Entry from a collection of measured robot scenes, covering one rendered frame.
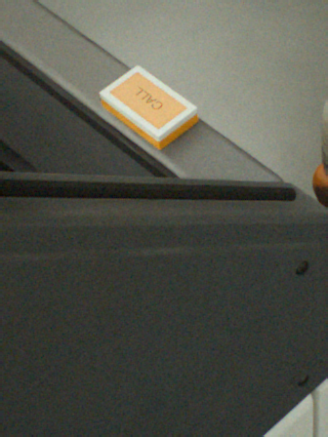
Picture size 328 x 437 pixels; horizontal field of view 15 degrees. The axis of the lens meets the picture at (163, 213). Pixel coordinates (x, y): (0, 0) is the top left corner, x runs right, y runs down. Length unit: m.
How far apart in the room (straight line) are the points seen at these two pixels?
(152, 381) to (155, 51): 1.53
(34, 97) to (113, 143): 0.09
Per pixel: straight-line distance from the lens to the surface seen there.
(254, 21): 2.16
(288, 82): 2.05
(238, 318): 0.64
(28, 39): 0.78
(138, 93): 0.71
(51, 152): 0.82
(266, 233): 0.61
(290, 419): 0.79
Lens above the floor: 1.47
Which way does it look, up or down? 51 degrees down
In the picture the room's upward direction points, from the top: 9 degrees counter-clockwise
